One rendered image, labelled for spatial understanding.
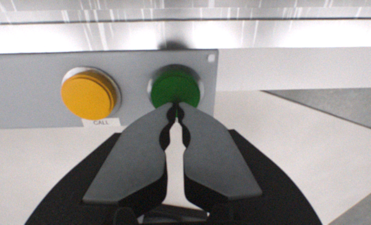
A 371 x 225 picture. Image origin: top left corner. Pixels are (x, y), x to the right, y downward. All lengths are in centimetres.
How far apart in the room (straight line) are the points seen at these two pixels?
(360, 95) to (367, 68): 142
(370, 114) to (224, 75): 178
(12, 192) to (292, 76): 57
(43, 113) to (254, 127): 28
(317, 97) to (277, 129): 124
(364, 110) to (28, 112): 192
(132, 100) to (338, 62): 28
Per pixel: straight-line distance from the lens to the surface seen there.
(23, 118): 21
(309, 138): 39
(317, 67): 32
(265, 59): 27
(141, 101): 16
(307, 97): 153
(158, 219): 45
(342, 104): 174
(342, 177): 52
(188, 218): 46
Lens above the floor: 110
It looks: 60 degrees down
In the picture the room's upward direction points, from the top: 176 degrees clockwise
